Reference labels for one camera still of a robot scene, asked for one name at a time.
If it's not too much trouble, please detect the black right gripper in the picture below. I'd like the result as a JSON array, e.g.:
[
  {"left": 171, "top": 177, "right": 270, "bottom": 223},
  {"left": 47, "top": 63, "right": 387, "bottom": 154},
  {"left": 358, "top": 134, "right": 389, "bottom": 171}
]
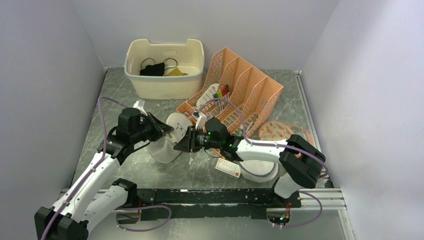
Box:
[{"left": 174, "top": 125, "right": 222, "bottom": 153}]

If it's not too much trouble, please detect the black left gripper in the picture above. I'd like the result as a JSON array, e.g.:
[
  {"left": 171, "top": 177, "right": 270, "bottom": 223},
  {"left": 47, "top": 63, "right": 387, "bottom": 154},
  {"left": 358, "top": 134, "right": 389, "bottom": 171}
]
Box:
[{"left": 131, "top": 111, "right": 175, "bottom": 144}]

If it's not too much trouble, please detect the white mesh laundry bag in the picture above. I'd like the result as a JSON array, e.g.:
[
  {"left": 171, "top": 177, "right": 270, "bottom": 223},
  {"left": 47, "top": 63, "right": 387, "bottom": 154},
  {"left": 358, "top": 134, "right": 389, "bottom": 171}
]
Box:
[{"left": 147, "top": 112, "right": 193, "bottom": 164}]

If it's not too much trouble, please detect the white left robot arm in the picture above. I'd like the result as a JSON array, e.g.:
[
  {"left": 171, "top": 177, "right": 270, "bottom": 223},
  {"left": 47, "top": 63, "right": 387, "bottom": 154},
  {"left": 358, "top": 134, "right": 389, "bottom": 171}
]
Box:
[{"left": 34, "top": 107, "right": 174, "bottom": 240}]

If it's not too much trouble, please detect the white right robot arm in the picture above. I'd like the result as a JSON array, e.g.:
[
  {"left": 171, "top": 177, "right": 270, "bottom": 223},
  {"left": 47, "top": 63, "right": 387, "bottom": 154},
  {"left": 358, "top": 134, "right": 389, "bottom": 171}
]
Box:
[{"left": 174, "top": 118, "right": 326, "bottom": 207}]

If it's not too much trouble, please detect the cream plastic laundry basket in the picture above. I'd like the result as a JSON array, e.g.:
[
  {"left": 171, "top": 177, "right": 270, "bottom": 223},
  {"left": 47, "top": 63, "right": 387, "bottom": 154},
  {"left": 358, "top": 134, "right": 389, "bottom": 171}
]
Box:
[{"left": 124, "top": 38, "right": 205, "bottom": 100}]

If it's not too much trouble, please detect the orange patterned fabric bag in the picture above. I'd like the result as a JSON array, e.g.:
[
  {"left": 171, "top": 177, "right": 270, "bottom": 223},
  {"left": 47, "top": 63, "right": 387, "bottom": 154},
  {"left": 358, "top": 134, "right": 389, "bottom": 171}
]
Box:
[{"left": 258, "top": 121, "right": 315, "bottom": 146}]

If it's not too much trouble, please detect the white red card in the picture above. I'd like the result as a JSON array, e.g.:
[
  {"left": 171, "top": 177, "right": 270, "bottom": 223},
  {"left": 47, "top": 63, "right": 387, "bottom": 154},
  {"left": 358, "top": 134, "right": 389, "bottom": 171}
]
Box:
[{"left": 215, "top": 158, "right": 241, "bottom": 179}]

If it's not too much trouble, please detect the yellow cloth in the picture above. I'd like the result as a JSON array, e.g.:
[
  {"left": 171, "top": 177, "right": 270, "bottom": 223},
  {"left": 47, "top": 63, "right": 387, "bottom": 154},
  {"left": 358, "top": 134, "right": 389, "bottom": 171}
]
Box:
[{"left": 166, "top": 67, "right": 188, "bottom": 77}]

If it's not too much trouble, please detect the black face mask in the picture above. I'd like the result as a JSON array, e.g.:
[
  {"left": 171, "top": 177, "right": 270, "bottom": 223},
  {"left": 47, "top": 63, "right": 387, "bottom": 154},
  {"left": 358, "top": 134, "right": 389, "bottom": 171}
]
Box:
[{"left": 139, "top": 57, "right": 178, "bottom": 77}]

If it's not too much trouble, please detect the peach plastic desk organizer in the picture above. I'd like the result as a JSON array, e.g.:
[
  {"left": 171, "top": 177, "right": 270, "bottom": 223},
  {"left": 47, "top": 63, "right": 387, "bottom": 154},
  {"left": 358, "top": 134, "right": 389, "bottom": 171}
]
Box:
[{"left": 176, "top": 48, "right": 283, "bottom": 137}]

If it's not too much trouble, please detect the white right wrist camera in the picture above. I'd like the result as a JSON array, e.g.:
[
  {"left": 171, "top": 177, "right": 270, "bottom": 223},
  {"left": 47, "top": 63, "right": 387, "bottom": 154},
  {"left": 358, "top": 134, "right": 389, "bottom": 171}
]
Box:
[{"left": 193, "top": 111, "right": 207, "bottom": 130}]

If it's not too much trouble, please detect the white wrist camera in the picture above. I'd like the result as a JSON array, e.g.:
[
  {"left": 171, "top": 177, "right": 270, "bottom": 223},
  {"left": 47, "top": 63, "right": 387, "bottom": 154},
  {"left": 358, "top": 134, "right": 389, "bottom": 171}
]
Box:
[
  {"left": 193, "top": 111, "right": 207, "bottom": 130},
  {"left": 133, "top": 98, "right": 147, "bottom": 115}
]

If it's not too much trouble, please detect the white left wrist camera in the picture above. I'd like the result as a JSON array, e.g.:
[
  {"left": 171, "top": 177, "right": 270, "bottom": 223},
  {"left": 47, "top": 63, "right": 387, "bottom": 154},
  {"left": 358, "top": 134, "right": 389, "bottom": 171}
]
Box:
[{"left": 133, "top": 98, "right": 147, "bottom": 115}]

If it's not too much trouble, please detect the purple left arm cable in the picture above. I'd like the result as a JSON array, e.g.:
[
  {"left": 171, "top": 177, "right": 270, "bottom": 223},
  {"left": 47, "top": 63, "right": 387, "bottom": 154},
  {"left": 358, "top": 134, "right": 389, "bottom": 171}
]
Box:
[{"left": 39, "top": 96, "right": 172, "bottom": 240}]

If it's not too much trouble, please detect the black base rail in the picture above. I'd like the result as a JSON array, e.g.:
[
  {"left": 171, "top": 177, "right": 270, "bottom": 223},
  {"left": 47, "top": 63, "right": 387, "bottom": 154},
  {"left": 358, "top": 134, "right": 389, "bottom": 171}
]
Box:
[{"left": 118, "top": 188, "right": 301, "bottom": 221}]

